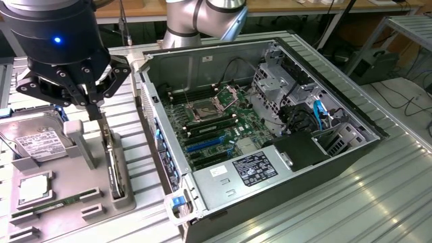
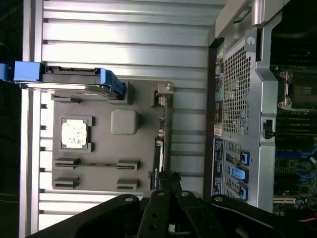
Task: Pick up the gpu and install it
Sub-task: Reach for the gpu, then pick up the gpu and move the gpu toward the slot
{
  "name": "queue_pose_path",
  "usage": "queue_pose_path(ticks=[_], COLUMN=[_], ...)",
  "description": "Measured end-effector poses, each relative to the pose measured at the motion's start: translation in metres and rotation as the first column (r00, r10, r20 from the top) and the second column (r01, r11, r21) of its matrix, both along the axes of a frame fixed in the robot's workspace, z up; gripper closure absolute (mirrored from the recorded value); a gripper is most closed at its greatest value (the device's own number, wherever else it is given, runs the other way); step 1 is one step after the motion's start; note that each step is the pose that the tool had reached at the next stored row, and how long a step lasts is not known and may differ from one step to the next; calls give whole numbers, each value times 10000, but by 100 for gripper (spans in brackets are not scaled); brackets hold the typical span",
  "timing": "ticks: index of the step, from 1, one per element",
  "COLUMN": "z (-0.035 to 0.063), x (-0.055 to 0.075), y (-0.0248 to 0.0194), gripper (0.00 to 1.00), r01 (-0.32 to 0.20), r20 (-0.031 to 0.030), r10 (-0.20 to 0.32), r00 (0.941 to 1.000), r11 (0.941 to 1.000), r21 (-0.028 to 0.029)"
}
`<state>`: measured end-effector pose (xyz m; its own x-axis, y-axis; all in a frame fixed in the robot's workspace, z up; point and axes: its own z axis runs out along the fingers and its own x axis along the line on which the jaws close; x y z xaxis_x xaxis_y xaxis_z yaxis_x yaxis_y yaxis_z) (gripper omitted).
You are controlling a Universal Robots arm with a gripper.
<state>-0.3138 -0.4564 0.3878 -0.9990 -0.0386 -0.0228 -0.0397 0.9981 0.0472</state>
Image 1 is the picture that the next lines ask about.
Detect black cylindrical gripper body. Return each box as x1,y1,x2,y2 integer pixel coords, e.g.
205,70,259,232
0,0,114,86

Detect hard disk drive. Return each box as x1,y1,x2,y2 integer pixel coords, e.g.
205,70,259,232
0,111,75,163

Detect black RAM slots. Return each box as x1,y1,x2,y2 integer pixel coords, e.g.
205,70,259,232
167,87,218,105

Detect CPU socket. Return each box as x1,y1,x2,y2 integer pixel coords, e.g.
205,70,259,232
190,100,222,123

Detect metal socket cover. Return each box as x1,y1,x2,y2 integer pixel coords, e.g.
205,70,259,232
211,85,243,112

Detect installed RAM stick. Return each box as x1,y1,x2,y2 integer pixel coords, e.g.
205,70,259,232
187,120,239,134

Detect blue expansion slot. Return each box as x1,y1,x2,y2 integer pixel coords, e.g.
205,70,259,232
185,137,225,154

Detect CPU chip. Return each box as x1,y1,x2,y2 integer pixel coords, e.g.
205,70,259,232
18,175,50,204

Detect green motherboard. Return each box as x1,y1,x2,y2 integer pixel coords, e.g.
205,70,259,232
162,83,282,173

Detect black expansion slot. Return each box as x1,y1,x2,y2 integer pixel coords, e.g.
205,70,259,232
191,151,231,165

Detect green RAM stick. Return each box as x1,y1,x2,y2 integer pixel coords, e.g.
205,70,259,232
11,189,97,220

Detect metal disk bay cage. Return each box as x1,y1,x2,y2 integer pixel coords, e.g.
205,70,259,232
251,62,306,123

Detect grey parts rack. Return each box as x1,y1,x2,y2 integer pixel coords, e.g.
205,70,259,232
0,118,139,243

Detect grey power supply unit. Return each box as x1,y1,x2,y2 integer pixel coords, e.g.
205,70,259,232
191,149,295,211

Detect wooden desk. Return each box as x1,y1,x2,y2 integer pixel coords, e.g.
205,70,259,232
93,0,426,25

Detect black plastic shroud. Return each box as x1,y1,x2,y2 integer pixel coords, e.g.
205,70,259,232
273,131,333,173

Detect open black PC case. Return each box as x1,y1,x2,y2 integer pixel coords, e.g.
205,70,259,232
134,36,390,243

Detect black box on floor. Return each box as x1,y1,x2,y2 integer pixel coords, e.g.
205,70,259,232
353,50,401,86

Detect metal slat shelf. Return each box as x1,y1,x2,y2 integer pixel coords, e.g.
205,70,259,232
370,15,432,76

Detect black looped wire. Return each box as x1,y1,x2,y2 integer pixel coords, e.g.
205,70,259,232
218,58,258,87

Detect blue data wire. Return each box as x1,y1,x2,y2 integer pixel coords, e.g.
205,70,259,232
313,99,327,133

